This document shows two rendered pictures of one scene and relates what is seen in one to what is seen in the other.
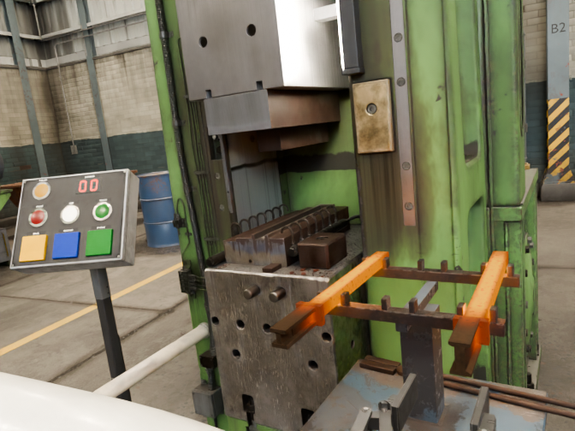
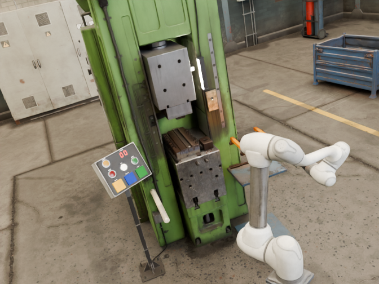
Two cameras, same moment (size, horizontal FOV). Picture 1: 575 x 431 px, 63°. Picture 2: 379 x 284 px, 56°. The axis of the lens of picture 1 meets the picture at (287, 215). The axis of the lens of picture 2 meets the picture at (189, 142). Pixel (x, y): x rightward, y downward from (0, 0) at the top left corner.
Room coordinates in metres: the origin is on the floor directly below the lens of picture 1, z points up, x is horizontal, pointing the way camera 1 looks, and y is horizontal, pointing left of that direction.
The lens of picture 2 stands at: (-0.56, 1.87, 2.30)
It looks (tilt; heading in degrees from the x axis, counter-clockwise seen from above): 27 degrees down; 315
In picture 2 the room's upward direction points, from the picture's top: 12 degrees counter-clockwise
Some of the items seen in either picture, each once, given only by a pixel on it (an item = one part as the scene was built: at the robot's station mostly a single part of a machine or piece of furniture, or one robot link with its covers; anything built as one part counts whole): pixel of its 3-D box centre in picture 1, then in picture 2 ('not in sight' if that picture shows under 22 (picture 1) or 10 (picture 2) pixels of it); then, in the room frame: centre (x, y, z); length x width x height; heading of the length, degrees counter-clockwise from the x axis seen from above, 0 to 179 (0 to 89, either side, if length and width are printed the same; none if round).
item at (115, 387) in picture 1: (157, 361); (159, 205); (1.33, 0.44, 0.62); 0.44 x 0.05 x 0.05; 149
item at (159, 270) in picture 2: not in sight; (150, 266); (1.45, 0.62, 0.05); 0.22 x 0.22 x 0.09; 59
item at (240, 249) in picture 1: (292, 231); (180, 141); (1.40, -0.01, 0.96); 0.42 x 0.20 x 0.09; 149
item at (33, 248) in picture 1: (34, 248); (119, 185); (1.33, 0.74, 1.01); 0.07 x 0.05 x 0.07; 84
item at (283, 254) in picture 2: not in sight; (286, 254); (0.17, 0.57, 0.77); 0.18 x 0.16 x 0.22; 178
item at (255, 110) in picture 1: (278, 111); (171, 103); (1.40, -0.01, 1.32); 0.42 x 0.20 x 0.10; 149
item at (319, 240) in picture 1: (323, 250); (206, 143); (1.18, -0.08, 0.95); 0.12 x 0.08 x 0.06; 149
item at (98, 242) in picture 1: (99, 243); (141, 172); (1.31, 0.54, 1.01); 0.07 x 0.05 x 0.07; 84
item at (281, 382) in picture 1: (317, 313); (191, 165); (1.38, -0.06, 0.69); 0.56 x 0.38 x 0.45; 149
